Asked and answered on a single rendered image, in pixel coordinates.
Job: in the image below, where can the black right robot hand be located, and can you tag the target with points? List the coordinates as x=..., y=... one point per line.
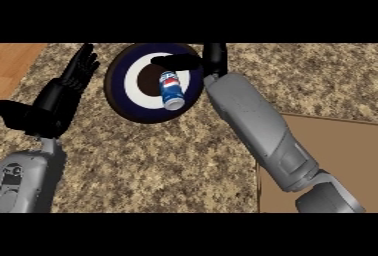
x=214, y=60

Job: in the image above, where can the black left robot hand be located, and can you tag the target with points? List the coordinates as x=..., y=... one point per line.
x=59, y=96

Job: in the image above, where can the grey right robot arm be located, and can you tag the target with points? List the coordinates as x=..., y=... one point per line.
x=265, y=133

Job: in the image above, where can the blue soda can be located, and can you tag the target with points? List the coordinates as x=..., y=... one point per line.
x=169, y=90

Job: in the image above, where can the blue and white plate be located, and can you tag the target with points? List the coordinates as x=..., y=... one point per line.
x=128, y=86

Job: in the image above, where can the brown flat tray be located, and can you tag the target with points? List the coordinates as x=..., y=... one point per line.
x=325, y=156

